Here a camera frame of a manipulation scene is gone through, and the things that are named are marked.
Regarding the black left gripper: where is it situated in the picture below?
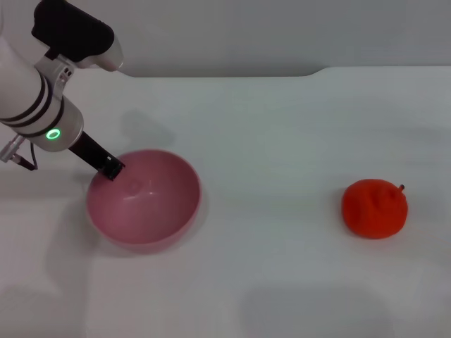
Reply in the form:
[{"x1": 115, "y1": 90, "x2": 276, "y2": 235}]
[{"x1": 68, "y1": 131, "x2": 127, "y2": 182}]

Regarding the pink plastic bowl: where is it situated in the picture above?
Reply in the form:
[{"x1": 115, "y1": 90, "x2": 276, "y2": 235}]
[{"x1": 86, "y1": 149, "x2": 202, "y2": 255}]

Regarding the soft orange toy fruit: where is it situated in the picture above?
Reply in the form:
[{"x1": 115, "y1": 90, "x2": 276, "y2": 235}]
[{"x1": 341, "y1": 178, "x2": 409, "y2": 241}]

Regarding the left arm cable with silver connector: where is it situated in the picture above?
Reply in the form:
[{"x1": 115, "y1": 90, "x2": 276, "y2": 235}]
[{"x1": 0, "y1": 135, "x2": 39, "y2": 173}]

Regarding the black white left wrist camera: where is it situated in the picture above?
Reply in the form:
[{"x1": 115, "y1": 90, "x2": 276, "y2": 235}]
[{"x1": 30, "y1": 0, "x2": 125, "y2": 73}]

